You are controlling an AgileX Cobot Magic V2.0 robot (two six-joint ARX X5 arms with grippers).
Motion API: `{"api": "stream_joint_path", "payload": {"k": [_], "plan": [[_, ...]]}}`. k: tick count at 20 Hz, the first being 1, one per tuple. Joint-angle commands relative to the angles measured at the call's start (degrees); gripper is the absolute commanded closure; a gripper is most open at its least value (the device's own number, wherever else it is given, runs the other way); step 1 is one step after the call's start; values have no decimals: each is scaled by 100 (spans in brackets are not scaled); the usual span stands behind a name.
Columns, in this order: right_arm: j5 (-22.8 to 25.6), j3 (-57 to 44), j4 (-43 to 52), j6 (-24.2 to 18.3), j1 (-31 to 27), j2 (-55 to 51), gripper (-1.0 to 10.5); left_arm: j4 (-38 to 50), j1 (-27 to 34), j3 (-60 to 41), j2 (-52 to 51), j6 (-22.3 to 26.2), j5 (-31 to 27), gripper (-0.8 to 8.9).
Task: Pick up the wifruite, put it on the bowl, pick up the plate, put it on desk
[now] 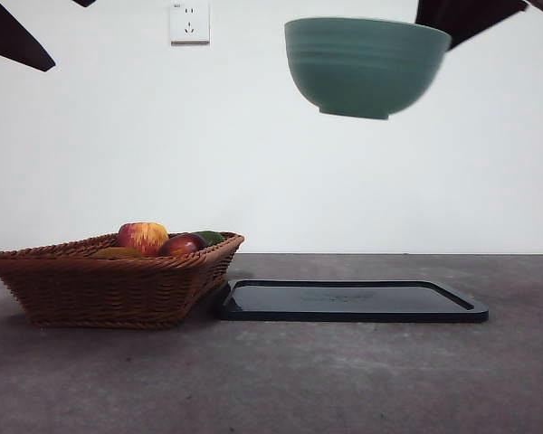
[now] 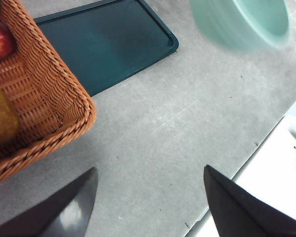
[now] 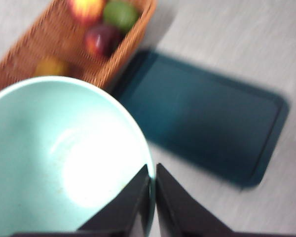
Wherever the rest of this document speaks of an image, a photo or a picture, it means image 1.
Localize teal bowl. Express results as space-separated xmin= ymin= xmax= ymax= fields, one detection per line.
xmin=283 ymin=16 xmax=453 ymax=121

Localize brown kiwi fruit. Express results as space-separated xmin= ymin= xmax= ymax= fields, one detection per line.
xmin=92 ymin=246 xmax=144 ymax=259

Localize red yellow apple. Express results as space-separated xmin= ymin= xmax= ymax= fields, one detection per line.
xmin=116 ymin=221 xmax=169 ymax=258

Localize dark red plum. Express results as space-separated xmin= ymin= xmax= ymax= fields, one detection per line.
xmin=157 ymin=232 xmax=208 ymax=258

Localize green avocado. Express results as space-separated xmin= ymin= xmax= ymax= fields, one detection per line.
xmin=194 ymin=230 xmax=226 ymax=247

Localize brown wicker basket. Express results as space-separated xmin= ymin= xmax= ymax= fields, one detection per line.
xmin=0 ymin=231 xmax=245 ymax=330

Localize black rectangular tray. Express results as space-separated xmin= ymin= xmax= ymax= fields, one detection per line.
xmin=214 ymin=278 xmax=490 ymax=324

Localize white wall socket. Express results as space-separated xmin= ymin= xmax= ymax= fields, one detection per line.
xmin=169 ymin=0 xmax=211 ymax=45

